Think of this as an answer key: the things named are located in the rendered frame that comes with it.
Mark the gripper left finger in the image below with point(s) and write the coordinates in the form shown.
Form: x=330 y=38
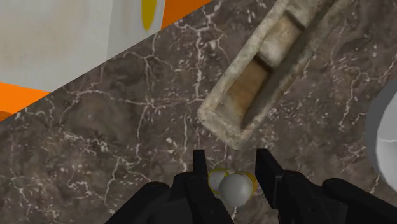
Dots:
x=198 y=192

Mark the pale stone rectangular tray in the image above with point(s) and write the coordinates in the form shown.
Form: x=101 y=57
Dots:
x=263 y=74

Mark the white cup with yellow rim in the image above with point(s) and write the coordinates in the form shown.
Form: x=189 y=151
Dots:
x=235 y=187

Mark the white cabinet with yellow spot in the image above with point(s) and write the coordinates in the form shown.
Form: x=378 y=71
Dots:
x=62 y=37

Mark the white round bowl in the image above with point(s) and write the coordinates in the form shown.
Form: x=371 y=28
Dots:
x=384 y=133

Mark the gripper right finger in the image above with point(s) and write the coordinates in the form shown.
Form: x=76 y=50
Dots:
x=297 y=195

